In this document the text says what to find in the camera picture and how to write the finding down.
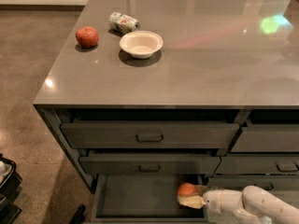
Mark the grey bottom right drawer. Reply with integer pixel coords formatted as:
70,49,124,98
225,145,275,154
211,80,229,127
203,175,299,190

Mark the red apple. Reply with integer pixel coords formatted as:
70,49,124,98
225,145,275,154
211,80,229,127
75,26,99,49

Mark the grey top left drawer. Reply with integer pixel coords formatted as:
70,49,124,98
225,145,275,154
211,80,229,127
61,121,239,148

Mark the grey top right drawer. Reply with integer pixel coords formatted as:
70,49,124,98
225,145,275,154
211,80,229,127
231,121,299,153

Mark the grey open bottom drawer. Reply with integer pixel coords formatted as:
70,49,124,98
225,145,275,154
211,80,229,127
91,174,208,224

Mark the white paper bowl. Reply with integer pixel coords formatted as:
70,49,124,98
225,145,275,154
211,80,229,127
120,31,164,59

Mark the grey middle left drawer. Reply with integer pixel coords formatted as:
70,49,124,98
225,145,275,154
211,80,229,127
79,153,221,175

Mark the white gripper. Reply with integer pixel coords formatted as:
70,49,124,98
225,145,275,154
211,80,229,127
177,185,243,214

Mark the grey middle right drawer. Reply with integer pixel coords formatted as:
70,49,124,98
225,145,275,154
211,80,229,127
215,156,299,175

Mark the crushed soda can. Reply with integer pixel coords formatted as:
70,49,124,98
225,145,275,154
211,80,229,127
109,12,140,34

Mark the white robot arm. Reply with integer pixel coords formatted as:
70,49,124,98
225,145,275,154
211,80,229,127
177,183,299,224

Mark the grey counter cabinet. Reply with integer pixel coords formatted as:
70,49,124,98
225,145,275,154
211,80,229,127
34,0,299,187

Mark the orange fruit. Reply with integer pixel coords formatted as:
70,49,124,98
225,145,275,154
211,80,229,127
177,183,197,196

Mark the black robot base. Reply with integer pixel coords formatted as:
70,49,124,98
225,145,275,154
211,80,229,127
0,156,21,224

